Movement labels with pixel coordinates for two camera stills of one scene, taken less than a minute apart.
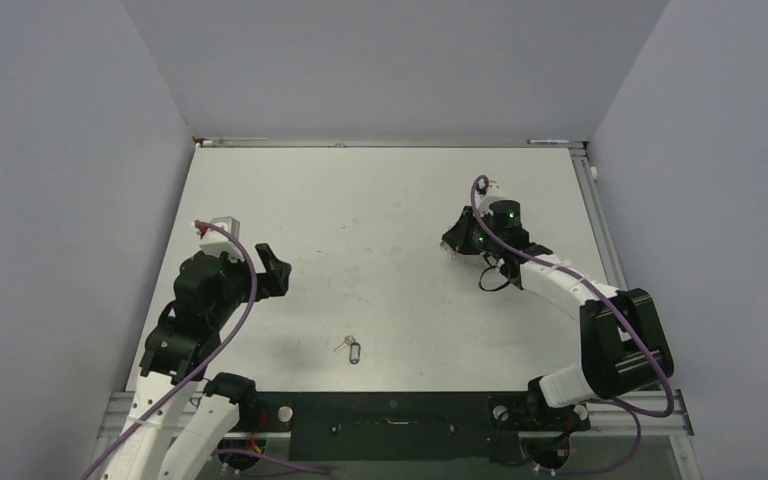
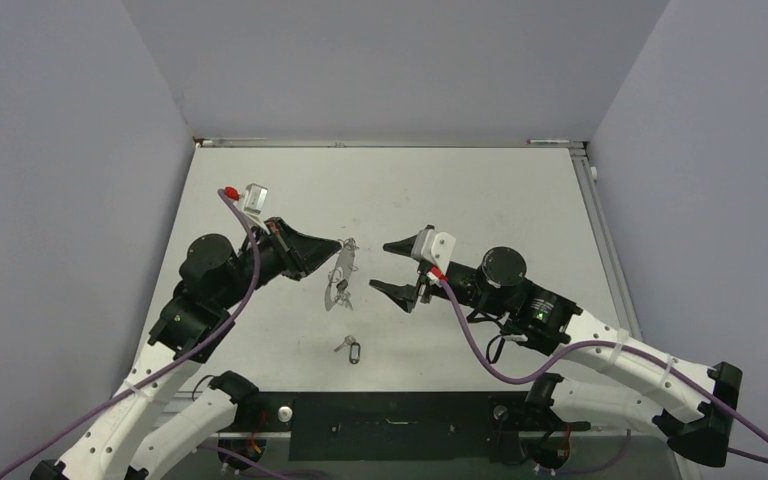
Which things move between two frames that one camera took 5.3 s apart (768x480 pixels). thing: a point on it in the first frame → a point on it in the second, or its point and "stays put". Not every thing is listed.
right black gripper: [459, 237] → [406, 294]
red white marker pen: [531, 141] stays put
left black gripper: [273, 282] → [306, 253]
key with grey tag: [354, 348] stays put
